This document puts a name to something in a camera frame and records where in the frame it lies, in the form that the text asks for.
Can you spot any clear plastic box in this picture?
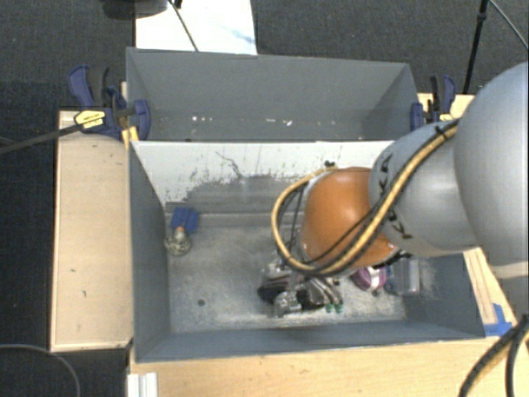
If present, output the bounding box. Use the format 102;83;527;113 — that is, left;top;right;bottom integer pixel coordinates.
388;256;422;297

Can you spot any pale wood board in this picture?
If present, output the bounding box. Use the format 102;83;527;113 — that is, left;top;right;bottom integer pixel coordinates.
50;106;135;353

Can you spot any blue plastic piece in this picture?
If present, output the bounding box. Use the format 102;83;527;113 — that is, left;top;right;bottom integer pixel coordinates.
169;206;201;235

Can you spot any grey metal bin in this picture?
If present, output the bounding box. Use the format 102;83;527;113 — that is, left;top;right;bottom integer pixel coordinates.
125;46;487;364

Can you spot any purple and white round object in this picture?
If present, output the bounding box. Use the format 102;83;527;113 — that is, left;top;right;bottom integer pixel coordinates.
350;264;390;294

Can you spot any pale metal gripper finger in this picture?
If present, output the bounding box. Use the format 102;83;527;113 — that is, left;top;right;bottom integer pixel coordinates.
262;261;292;285
272;291;307;318

